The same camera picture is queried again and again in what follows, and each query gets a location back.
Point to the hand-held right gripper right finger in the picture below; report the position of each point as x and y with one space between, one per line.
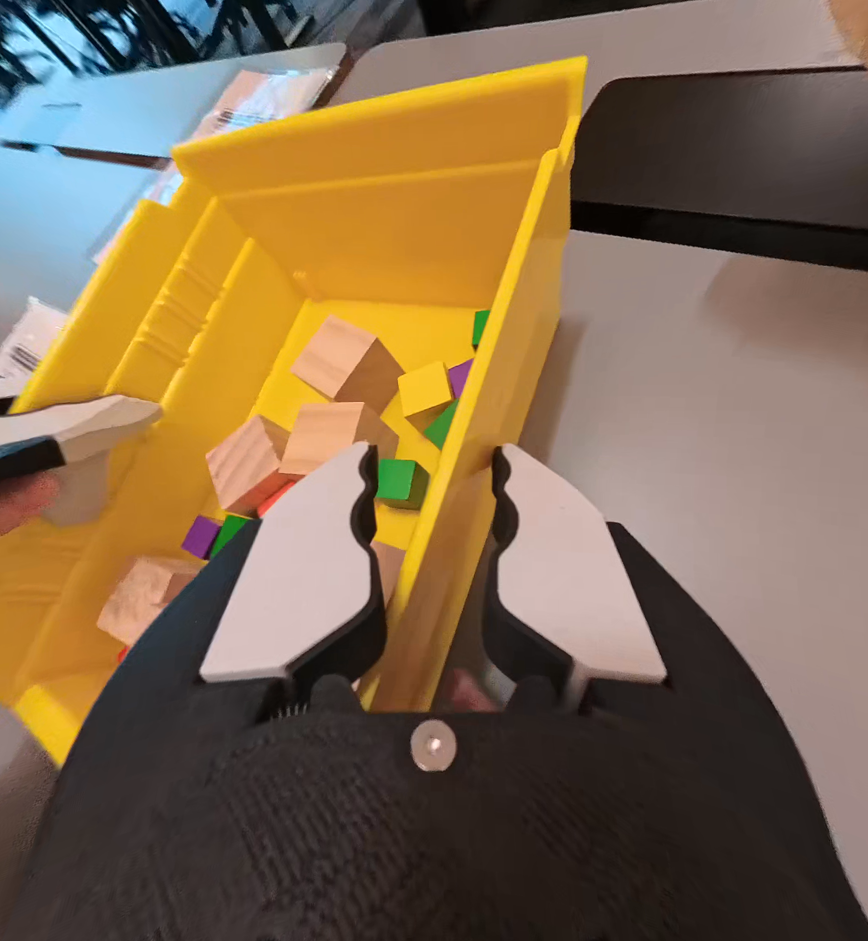
573 588

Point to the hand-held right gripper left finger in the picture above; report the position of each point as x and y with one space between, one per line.
301 581

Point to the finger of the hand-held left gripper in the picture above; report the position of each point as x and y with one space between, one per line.
88 423

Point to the pile of plain wooden cubes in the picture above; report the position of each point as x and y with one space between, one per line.
331 360

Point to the pile of small coloured cubes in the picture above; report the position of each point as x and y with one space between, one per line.
426 389

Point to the yellow plastic bin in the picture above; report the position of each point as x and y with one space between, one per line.
404 220

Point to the person's left hand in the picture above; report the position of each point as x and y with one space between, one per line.
4 511

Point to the white barcode paper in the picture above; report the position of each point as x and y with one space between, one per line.
29 338

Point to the clear bag with brown card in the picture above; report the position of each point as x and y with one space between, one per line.
257 103

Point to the black mat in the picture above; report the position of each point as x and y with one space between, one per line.
735 147

